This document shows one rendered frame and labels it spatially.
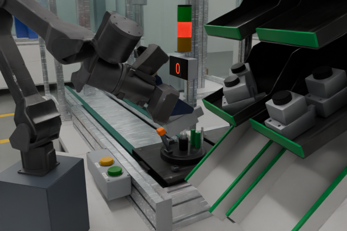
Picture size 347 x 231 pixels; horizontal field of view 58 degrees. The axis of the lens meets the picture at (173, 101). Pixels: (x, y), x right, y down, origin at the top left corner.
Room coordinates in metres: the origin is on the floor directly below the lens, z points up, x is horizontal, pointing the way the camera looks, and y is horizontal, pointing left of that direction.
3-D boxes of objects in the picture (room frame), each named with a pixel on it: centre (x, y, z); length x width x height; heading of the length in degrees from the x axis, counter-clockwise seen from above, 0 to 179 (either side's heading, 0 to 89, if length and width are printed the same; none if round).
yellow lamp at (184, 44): (1.10, -0.04, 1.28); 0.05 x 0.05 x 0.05
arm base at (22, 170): (0.62, 0.30, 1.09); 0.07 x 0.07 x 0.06; 75
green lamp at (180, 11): (1.10, -0.04, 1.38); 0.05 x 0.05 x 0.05
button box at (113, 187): (0.84, 0.20, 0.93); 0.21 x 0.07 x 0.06; 30
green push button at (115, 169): (0.78, 0.16, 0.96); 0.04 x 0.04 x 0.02
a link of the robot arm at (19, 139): (0.63, 0.29, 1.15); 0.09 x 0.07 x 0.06; 151
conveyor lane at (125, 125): (1.15, 0.10, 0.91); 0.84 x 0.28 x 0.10; 30
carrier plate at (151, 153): (0.87, -0.03, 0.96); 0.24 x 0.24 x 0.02; 30
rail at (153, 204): (1.04, 0.24, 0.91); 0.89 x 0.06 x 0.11; 30
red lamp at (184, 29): (1.10, -0.04, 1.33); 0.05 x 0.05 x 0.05
